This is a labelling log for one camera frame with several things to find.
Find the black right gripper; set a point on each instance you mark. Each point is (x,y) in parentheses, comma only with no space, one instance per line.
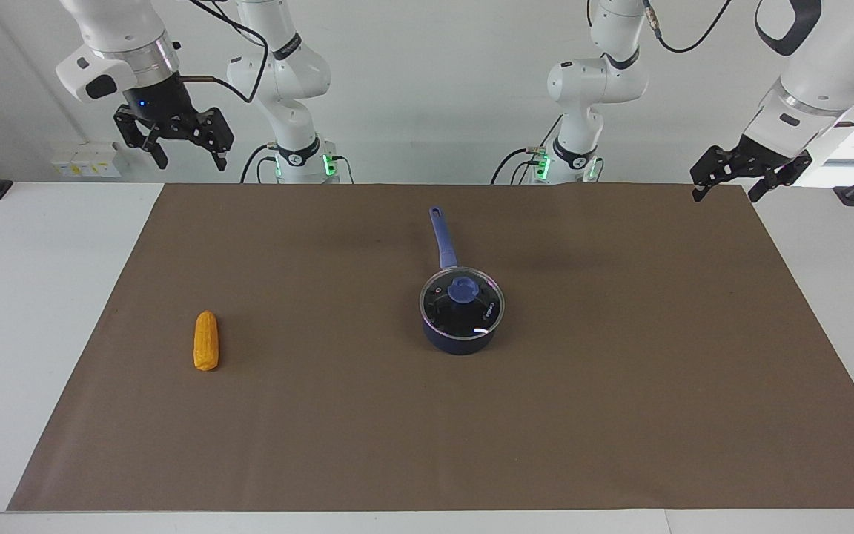
(164,111)

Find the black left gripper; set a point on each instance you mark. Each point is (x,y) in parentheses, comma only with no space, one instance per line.
(757,159)

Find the yellow corn cob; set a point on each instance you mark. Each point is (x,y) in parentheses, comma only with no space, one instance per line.
(206,341)

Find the glass lid with blue knob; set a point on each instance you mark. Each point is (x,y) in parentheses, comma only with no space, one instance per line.
(464,300)

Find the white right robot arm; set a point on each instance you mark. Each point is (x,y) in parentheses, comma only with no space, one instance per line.
(288,81)

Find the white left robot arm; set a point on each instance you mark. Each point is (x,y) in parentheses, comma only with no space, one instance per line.
(591,81)

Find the dark blue saucepan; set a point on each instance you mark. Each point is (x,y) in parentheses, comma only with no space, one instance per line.
(442,237)

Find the brown table mat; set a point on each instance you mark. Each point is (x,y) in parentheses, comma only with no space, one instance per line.
(427,415)

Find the white wall socket box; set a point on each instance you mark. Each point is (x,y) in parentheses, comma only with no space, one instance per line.
(86,162)

